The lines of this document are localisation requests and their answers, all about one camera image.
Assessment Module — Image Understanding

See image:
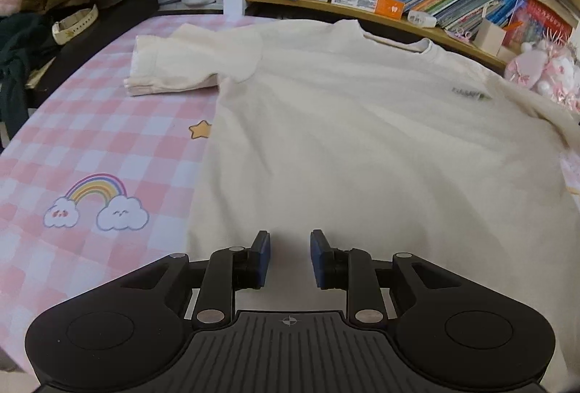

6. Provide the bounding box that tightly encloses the dark green cloth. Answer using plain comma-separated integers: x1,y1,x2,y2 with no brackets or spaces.
0,12,62,140

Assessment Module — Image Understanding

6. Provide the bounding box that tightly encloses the cream printed t-shirt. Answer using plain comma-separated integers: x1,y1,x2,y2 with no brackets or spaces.
123,19,580,321

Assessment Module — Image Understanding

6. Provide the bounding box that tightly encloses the cream strap watch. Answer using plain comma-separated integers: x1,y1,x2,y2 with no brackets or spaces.
51,4,99,46

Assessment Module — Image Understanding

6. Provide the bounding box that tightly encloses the pink plush toy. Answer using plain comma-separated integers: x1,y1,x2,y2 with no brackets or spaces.
504,42,580,110

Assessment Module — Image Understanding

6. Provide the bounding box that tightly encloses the pink checkered printed blanket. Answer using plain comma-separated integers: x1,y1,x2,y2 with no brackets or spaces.
0,10,580,376

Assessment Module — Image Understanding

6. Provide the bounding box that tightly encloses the small white cube box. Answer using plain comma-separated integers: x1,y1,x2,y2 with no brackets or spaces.
473,19,507,56

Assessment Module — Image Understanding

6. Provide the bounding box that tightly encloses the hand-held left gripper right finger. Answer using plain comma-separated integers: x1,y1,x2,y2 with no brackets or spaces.
309,229,460,329

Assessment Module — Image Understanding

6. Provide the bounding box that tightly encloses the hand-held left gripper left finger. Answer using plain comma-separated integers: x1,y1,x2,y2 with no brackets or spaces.
120,230,273,330

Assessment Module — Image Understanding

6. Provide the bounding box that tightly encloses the small white bottle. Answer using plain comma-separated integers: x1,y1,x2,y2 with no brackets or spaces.
407,10,438,29

